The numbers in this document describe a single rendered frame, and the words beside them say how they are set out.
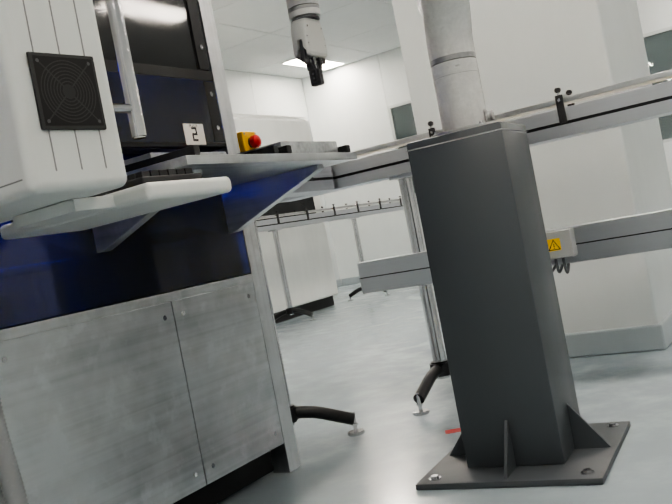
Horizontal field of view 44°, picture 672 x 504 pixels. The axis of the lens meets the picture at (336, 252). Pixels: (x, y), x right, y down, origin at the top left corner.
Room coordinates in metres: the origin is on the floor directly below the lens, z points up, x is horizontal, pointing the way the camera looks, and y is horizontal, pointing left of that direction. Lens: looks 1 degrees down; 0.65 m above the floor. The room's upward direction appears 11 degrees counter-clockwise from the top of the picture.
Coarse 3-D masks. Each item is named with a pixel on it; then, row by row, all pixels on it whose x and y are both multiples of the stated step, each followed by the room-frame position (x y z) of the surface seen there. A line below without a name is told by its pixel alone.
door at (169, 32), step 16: (96, 0) 2.11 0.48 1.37; (128, 0) 2.21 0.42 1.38; (144, 0) 2.26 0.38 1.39; (160, 0) 2.32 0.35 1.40; (176, 0) 2.37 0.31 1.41; (96, 16) 2.10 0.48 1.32; (128, 16) 2.20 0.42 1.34; (144, 16) 2.25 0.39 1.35; (160, 16) 2.31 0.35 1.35; (176, 16) 2.36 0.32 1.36; (128, 32) 2.19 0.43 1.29; (144, 32) 2.24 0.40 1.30; (160, 32) 2.29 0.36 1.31; (176, 32) 2.35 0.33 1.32; (112, 48) 2.13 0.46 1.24; (144, 48) 2.23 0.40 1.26; (160, 48) 2.28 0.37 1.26; (176, 48) 2.34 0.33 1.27; (192, 48) 2.40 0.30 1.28; (160, 64) 2.27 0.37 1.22; (176, 64) 2.33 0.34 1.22; (192, 64) 2.39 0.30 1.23
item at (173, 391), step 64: (64, 320) 1.85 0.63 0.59; (128, 320) 2.01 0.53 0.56; (192, 320) 2.20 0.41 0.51; (256, 320) 2.43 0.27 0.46; (0, 384) 1.69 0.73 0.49; (64, 384) 1.82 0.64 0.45; (128, 384) 1.97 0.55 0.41; (192, 384) 2.16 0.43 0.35; (256, 384) 2.38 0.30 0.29; (64, 448) 1.79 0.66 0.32; (128, 448) 1.94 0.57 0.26; (192, 448) 2.12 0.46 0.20; (256, 448) 2.33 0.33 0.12
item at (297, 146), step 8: (272, 144) 2.04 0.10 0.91; (280, 144) 2.02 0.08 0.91; (288, 144) 2.05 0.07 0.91; (296, 144) 2.08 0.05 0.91; (304, 144) 2.11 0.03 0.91; (312, 144) 2.14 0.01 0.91; (320, 144) 2.17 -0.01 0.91; (328, 144) 2.21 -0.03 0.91; (336, 144) 2.24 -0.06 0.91; (296, 152) 2.07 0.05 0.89; (304, 152) 2.10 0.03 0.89; (312, 152) 2.13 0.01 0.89; (320, 152) 2.17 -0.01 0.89; (328, 152) 2.20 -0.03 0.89
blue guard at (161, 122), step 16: (112, 80) 2.10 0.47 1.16; (144, 80) 2.20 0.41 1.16; (160, 80) 2.25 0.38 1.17; (176, 80) 2.30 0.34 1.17; (192, 80) 2.36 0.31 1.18; (112, 96) 2.09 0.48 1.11; (144, 96) 2.19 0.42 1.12; (160, 96) 2.24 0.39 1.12; (176, 96) 2.29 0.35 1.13; (192, 96) 2.35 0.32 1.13; (144, 112) 2.18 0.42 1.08; (160, 112) 2.23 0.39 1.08; (176, 112) 2.28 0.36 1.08; (192, 112) 2.34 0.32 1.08; (208, 112) 2.40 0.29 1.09; (128, 128) 2.12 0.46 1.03; (160, 128) 2.22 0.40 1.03; (176, 128) 2.27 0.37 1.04; (208, 128) 2.39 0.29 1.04
